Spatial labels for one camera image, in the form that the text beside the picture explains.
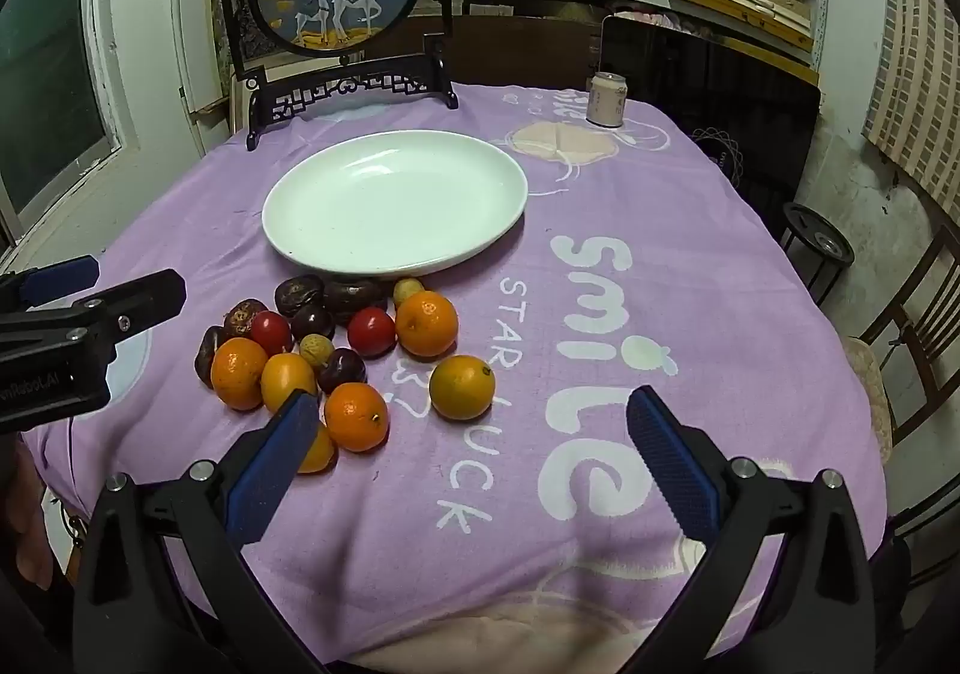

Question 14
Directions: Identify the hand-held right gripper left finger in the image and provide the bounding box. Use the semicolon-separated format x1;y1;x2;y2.
71;389;323;674

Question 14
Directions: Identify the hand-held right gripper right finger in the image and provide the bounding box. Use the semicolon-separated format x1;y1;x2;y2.
626;385;912;674

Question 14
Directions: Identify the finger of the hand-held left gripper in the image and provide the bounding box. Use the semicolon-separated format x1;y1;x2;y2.
0;270;187;364
0;256;101;316

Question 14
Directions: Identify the small orange mandarin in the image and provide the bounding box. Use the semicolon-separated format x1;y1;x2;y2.
324;383;390;452
211;338;269;412
260;353;318;415
395;291;459;357
296;423;337;475
429;355;497;421

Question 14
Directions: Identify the dark maroon fruit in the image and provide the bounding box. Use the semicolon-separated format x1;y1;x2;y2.
196;326;228;390

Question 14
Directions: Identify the red cherry tomato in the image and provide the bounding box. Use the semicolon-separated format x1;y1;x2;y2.
347;307;397;359
249;311;294;355

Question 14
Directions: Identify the dark wrinkled passion fruit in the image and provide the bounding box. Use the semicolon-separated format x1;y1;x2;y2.
274;275;325;317
324;279;389;325

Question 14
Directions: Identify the white oval plate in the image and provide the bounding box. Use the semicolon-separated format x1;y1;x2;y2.
261;130;529;277

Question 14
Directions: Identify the purple printed blanket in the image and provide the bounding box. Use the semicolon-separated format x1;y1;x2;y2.
22;81;893;674

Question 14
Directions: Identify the window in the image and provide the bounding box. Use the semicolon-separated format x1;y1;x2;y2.
0;0;125;225

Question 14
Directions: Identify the wooden chair with cushion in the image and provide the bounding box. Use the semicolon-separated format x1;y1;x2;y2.
844;224;960;555

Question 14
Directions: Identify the black round stool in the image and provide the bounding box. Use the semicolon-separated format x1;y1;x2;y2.
780;201;856;307

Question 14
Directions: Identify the white door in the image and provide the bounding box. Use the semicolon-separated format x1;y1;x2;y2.
171;0;248;150

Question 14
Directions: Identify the pale drink can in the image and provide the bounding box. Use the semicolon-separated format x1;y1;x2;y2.
586;74;628;129

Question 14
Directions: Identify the pink cloth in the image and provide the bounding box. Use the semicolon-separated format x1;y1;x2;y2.
611;5;698;34

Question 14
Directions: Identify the checked hanging cloth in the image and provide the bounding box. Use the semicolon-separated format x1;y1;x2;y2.
862;0;960;195

